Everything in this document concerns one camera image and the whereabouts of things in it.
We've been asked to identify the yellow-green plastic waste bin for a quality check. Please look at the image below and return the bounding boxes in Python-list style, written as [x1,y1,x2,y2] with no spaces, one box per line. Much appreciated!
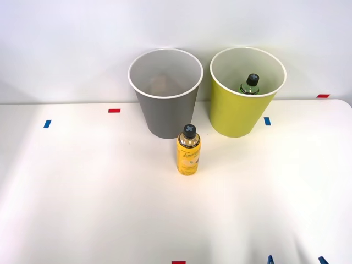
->
[210,46,288,138]

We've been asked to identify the grey plastic waste bin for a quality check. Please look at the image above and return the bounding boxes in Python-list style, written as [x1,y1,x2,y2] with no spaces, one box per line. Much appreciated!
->
[127,48,204,140]

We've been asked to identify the yellow label plastic bottle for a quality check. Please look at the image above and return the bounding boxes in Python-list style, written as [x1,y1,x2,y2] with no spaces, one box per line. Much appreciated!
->
[176,124,202,177]

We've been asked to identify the green label plastic bottle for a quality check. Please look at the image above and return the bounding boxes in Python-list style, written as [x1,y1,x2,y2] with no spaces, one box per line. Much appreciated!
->
[238,73,261,96]

